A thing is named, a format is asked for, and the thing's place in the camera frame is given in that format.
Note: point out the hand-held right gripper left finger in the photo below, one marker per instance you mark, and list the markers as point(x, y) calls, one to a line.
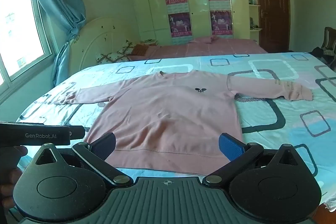
point(104, 144)

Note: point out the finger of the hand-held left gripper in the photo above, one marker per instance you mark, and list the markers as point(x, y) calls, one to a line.
point(77, 132)

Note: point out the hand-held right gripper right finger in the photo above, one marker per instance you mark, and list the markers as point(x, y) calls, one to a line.
point(231, 146)

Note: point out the pink sweatshirt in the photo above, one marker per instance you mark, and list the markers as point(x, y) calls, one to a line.
point(168, 113)

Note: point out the dark clothes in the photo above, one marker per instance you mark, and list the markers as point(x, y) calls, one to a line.
point(319, 52)

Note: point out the person's left hand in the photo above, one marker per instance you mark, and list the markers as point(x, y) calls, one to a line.
point(10, 179)

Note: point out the patterned light blue bed sheet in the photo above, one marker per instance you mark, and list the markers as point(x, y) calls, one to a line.
point(283, 121)

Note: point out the patterned white pillow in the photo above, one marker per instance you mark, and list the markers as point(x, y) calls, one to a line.
point(115, 54)

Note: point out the cream headboard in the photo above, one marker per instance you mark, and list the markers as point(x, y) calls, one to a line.
point(99, 35)

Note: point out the brown cushion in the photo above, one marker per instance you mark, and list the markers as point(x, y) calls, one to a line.
point(140, 50)

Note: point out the window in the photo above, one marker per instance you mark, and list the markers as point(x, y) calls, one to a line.
point(18, 29)

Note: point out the crumpled pink cloth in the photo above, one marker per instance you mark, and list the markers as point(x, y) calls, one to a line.
point(207, 39)

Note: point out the blue curtain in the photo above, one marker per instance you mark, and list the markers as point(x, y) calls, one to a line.
point(60, 3)

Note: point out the corner shelf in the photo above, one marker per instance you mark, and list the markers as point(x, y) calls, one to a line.
point(254, 5)

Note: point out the brown wooden door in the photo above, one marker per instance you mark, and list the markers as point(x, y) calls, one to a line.
point(273, 8)

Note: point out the wooden chair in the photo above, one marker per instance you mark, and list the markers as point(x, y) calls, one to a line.
point(330, 39)

